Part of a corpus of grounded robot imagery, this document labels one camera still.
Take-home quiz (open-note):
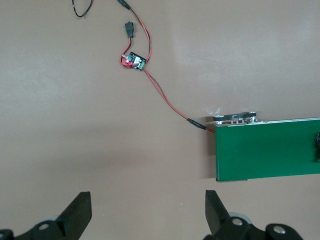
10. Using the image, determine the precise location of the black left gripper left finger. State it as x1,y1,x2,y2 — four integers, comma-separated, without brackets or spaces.
0,191,93,240

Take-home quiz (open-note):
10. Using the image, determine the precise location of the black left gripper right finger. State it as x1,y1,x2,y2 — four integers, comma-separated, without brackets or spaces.
203,189,305,240

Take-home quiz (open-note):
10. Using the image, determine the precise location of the green conveyor belt unit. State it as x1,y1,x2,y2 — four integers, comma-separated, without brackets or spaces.
212,109,320,185

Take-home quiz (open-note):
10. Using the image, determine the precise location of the small green circuit board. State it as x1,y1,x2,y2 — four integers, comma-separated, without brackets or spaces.
120,51,147,74

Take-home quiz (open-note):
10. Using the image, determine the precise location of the short lead with black plug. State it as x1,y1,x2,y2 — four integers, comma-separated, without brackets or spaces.
118,20,137,69

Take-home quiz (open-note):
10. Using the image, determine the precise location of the long red supply wire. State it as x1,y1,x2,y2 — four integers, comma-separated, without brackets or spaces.
116,0,153,64

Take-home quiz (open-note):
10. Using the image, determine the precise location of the thin black looped cable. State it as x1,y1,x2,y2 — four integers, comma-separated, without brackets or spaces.
71,0,95,18

